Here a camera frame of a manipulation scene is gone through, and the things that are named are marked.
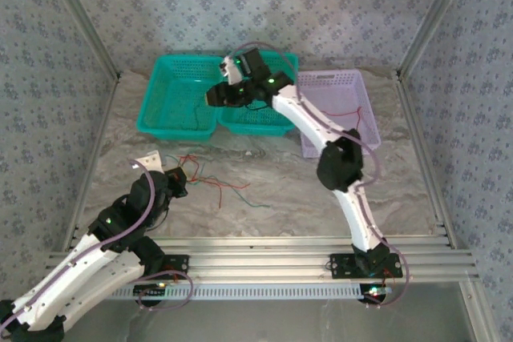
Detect thin red cable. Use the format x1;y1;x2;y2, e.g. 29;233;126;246
202;176;252;210
178;152;206;183
322;106;364;129

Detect coloured wires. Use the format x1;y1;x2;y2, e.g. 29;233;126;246
164;152;274;211

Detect teal plastic basket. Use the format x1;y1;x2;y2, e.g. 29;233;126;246
216;51;300;138
135;55;225;143

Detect lilac plastic basket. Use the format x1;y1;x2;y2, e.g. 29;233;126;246
298;69;382;159

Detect black controller board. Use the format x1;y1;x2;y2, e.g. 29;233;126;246
134;284;169;306
360;284;392;305

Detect aluminium base beam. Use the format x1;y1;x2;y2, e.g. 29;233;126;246
46;235;480;284

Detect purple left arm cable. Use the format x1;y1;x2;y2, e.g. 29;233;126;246
0;159;195;337

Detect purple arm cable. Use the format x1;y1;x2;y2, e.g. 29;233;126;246
228;42;411;309
0;159;195;337

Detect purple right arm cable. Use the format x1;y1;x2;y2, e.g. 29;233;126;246
228;42;411;309

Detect aluminium table side rail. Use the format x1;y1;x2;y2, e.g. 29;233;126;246
394;71;498;342
63;73;122;241

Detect white slotted cable duct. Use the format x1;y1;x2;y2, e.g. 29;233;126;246
107;285;368;302

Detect aluminium frame post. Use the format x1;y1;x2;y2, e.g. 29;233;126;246
397;0;479;75
39;0;122;81

